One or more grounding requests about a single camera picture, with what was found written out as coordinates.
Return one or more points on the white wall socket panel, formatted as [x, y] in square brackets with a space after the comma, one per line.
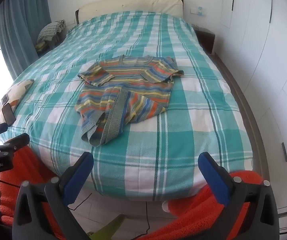
[198, 11]

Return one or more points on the patterned cream pillow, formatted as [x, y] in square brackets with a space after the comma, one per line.
[17, 91]

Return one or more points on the dark cloth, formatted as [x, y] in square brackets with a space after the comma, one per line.
[57, 41]

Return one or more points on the dark wooden nightstand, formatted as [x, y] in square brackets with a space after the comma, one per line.
[206, 40]

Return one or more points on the grey bed frame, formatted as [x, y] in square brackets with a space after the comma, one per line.
[246, 110]

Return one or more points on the teal plaid bedspread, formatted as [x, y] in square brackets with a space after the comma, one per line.
[183, 130]

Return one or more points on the checkered cloth bundle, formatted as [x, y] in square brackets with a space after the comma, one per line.
[49, 30]

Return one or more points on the black smartphone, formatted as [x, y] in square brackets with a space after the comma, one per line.
[8, 115]

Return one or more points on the striped knit sweater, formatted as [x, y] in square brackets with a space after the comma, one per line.
[133, 80]

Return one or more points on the cream padded headboard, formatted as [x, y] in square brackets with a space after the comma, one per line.
[133, 3]

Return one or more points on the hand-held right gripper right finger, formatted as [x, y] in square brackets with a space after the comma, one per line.
[213, 180]

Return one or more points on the lime green plastic object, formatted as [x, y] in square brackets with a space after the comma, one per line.
[111, 227]

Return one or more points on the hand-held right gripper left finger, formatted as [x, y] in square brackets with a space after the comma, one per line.
[81, 177]

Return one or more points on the teal curtain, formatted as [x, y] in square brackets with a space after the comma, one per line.
[21, 17]

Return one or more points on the white wardrobe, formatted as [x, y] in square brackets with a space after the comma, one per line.
[258, 42]

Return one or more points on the yellow cloth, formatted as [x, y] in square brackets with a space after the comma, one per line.
[40, 46]

